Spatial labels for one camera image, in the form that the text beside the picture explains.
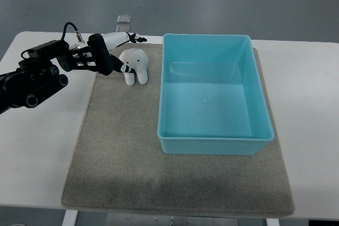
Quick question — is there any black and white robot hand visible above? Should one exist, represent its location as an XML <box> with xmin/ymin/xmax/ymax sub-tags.
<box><xmin>87</xmin><ymin>32</ymin><xmax>147</xmax><ymax>76</ymax></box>

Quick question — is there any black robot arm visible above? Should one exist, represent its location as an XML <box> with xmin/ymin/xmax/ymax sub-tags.
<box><xmin>1</xmin><ymin>22</ymin><xmax>100</xmax><ymax>113</ymax></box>

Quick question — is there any white table leg left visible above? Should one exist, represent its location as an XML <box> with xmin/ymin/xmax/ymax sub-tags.
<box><xmin>61</xmin><ymin>210</ymin><xmax>78</xmax><ymax>226</ymax></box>

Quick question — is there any white table leg right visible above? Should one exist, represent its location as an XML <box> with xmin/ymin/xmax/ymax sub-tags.
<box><xmin>266</xmin><ymin>218</ymin><xmax>280</xmax><ymax>226</ymax></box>

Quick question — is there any white tooth plush toy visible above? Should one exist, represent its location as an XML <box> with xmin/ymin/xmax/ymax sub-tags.
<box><xmin>119</xmin><ymin>48</ymin><xmax>149</xmax><ymax>86</ymax></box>

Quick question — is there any metal table crossbar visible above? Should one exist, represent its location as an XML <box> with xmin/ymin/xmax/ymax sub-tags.
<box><xmin>106</xmin><ymin>213</ymin><xmax>267</xmax><ymax>226</ymax></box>

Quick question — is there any white table leg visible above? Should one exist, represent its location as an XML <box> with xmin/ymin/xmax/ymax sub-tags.
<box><xmin>266</xmin><ymin>218</ymin><xmax>280</xmax><ymax>226</ymax></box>
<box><xmin>61</xmin><ymin>210</ymin><xmax>78</xmax><ymax>226</ymax></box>

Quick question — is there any blue plastic box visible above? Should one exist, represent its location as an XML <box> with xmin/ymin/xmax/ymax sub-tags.
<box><xmin>158</xmin><ymin>34</ymin><xmax>275</xmax><ymax>155</ymax></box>

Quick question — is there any grey felt mat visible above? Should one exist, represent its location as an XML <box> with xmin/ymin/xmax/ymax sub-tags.
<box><xmin>61</xmin><ymin>44</ymin><xmax>295</xmax><ymax>218</ymax></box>

